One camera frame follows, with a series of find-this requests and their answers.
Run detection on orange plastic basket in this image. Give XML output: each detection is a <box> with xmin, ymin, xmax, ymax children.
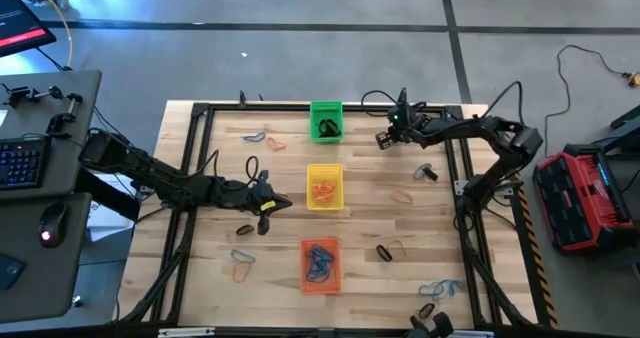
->
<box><xmin>299</xmin><ymin>236</ymin><xmax>343</xmax><ymax>296</ymax></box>

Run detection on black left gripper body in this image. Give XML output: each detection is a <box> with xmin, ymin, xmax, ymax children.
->
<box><xmin>214</xmin><ymin>180</ymin><xmax>262</xmax><ymax>213</ymax></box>

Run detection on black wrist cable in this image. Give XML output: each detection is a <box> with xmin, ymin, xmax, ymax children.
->
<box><xmin>359</xmin><ymin>80</ymin><xmax>525</xmax><ymax>125</ymax></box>
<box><xmin>243</xmin><ymin>154</ymin><xmax>261</xmax><ymax>185</ymax></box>

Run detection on red black tool case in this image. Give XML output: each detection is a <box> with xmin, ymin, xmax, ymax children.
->
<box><xmin>531</xmin><ymin>144</ymin><xmax>640</xmax><ymax>257</ymax></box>

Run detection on black desk clamp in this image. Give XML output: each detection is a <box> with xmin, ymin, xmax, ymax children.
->
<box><xmin>1</xmin><ymin>84</ymin><xmax>65</xmax><ymax>109</ymax></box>
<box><xmin>46</xmin><ymin>92</ymin><xmax>85</xmax><ymax>135</ymax></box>

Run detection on white paper sheet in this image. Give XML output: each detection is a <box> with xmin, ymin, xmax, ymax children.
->
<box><xmin>86</xmin><ymin>173</ymin><xmax>147</xmax><ymax>244</ymax></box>

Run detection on yellow black hazard strip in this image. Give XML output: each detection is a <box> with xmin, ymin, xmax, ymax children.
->
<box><xmin>492</xmin><ymin>115</ymin><xmax>560</xmax><ymax>330</ymax></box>

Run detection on black computer monitor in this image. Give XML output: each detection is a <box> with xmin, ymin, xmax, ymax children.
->
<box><xmin>0</xmin><ymin>0</ymin><xmax>58</xmax><ymax>59</ymax></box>

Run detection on black computer mouse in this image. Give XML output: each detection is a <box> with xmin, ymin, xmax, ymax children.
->
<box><xmin>38</xmin><ymin>202</ymin><xmax>71</xmax><ymax>250</ymax></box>

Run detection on black floor cable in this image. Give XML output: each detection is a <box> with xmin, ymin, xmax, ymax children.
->
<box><xmin>543</xmin><ymin>43</ymin><xmax>632</xmax><ymax>159</ymax></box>

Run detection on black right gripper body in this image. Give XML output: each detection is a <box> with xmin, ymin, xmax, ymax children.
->
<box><xmin>394</xmin><ymin>105</ymin><xmax>426</xmax><ymax>143</ymax></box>

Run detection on black stand base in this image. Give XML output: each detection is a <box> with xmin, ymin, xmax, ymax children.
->
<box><xmin>593</xmin><ymin>103</ymin><xmax>640</xmax><ymax>154</ymax></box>

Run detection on tan floor cable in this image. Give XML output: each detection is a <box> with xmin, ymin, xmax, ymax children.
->
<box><xmin>30</xmin><ymin>0</ymin><xmax>75</xmax><ymax>70</ymax></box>

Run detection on black backlit keyboard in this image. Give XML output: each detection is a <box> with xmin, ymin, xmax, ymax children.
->
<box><xmin>0</xmin><ymin>135</ymin><xmax>52</xmax><ymax>192</ymax></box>

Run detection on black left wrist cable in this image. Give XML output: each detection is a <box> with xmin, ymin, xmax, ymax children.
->
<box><xmin>243</xmin><ymin>154</ymin><xmax>261</xmax><ymax>185</ymax></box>

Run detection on dark flat device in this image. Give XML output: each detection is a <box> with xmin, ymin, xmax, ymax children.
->
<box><xmin>0</xmin><ymin>251</ymin><xmax>27</xmax><ymax>292</ymax></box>

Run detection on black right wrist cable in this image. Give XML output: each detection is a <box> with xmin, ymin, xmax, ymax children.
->
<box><xmin>359</xmin><ymin>80</ymin><xmax>525</xmax><ymax>125</ymax></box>

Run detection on green plastic basket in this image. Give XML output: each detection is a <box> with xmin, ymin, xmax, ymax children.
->
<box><xmin>309</xmin><ymin>100</ymin><xmax>345</xmax><ymax>144</ymax></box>

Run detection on black desk beam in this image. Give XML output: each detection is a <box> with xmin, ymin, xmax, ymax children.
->
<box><xmin>74</xmin><ymin>166</ymin><xmax>142</xmax><ymax>223</ymax></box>

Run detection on black aluminium table frame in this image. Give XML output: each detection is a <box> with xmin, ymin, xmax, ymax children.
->
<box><xmin>115</xmin><ymin>88</ymin><xmax>537</xmax><ymax>335</ymax></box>

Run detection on grey desk top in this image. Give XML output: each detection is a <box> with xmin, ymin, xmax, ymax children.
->
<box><xmin>0</xmin><ymin>69</ymin><xmax>103</xmax><ymax>202</ymax></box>
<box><xmin>0</xmin><ymin>192</ymin><xmax>94</xmax><ymax>324</ymax></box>

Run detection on yellow plastic basket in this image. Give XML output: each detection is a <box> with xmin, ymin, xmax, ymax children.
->
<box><xmin>305</xmin><ymin>163</ymin><xmax>346</xmax><ymax>212</ymax></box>

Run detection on blue items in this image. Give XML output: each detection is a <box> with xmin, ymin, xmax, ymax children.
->
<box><xmin>307</xmin><ymin>252</ymin><xmax>334</xmax><ymax>279</ymax></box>

